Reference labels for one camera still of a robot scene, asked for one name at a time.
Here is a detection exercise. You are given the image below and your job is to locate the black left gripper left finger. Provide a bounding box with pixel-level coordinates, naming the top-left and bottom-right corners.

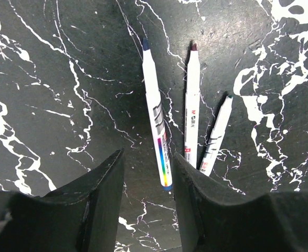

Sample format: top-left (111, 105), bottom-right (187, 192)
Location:
top-left (0, 150), bottom-right (124, 251)

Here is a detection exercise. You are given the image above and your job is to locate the white pen green end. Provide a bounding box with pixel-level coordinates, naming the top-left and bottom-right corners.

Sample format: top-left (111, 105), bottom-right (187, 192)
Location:
top-left (199, 95), bottom-right (233, 176)

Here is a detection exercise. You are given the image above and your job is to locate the white pen blue end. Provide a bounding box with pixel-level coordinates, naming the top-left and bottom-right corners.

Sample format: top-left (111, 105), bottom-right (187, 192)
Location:
top-left (142, 38), bottom-right (173, 191)

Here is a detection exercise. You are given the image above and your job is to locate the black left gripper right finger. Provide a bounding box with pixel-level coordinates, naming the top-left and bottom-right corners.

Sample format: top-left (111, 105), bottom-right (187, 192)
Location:
top-left (172, 153), bottom-right (308, 251)

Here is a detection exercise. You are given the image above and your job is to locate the white pen magenta end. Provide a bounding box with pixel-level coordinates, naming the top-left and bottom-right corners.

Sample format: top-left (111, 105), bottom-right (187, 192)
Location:
top-left (184, 42), bottom-right (200, 168)

